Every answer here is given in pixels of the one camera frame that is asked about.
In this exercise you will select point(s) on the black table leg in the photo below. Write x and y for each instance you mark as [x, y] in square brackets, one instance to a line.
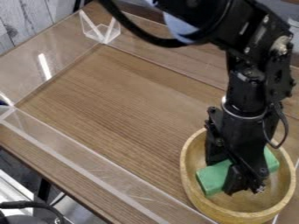
[44, 190]

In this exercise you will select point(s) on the white cylindrical container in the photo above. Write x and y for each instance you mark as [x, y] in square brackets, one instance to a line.
[294, 24]

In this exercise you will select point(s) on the green rectangular block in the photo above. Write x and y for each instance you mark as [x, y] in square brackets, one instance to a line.
[211, 176]

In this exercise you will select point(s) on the clear acrylic tray wall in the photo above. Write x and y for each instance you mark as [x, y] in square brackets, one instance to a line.
[98, 108]

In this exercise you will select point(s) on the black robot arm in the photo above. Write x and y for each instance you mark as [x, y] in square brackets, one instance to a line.
[254, 36]

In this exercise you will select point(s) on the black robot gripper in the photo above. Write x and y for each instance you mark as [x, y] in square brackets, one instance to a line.
[238, 139]

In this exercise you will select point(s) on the brown wooden bowl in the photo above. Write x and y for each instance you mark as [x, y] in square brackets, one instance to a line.
[244, 207]

